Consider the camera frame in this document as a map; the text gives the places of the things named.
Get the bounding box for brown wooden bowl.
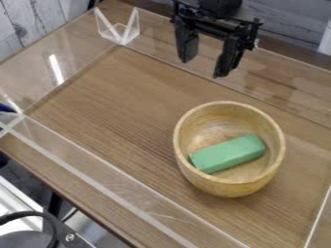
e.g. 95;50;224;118
173;101;285;198

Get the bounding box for black cable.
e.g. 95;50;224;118
0;210;61;248

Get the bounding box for black table leg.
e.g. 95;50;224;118
48;193;63;217

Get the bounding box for blue object at left edge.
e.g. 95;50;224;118
0;103;16;113

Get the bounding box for green rectangular block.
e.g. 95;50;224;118
187;134;267;174

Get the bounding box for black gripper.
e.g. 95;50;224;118
171;0;263;78

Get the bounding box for grey metal bracket with screw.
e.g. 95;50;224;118
41;212;96;248

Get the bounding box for clear acrylic tray walls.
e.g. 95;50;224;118
0;3;331;248

